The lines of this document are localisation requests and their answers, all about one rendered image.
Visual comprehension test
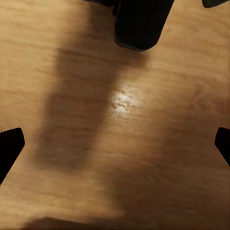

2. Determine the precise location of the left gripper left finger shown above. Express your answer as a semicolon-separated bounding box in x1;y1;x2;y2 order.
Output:
0;127;25;185

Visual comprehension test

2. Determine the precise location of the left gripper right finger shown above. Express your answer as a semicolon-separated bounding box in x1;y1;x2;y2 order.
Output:
215;127;230;166

